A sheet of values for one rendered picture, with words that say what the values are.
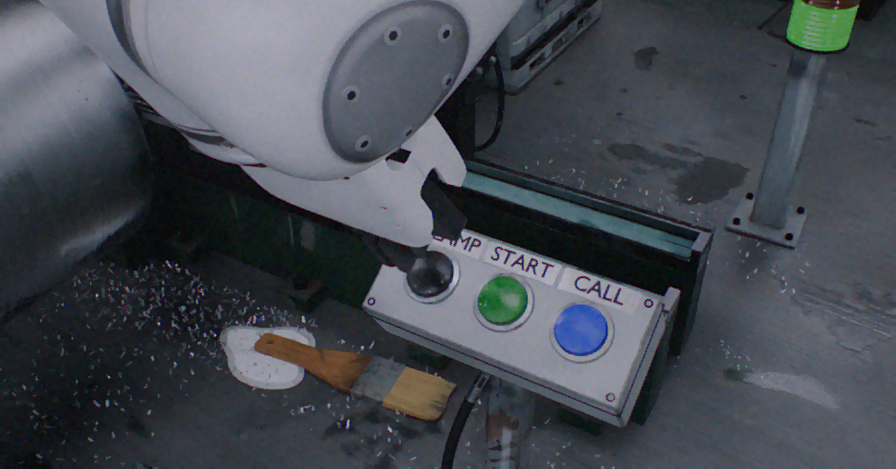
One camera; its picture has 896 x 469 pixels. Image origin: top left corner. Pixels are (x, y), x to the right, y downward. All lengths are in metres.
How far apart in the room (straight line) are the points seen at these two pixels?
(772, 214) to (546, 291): 0.59
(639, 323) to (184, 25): 0.35
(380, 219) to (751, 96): 1.04
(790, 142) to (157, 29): 0.86
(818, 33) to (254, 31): 0.80
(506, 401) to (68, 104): 0.38
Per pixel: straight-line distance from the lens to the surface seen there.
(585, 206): 0.87
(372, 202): 0.37
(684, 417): 0.84
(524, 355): 0.51
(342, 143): 0.22
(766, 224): 1.08
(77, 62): 0.72
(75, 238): 0.72
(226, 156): 0.34
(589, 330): 0.50
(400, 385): 0.83
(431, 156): 0.38
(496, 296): 0.52
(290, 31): 0.20
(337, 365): 0.85
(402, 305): 0.54
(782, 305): 0.99
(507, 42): 1.28
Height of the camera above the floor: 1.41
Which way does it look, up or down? 36 degrees down
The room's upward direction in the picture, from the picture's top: straight up
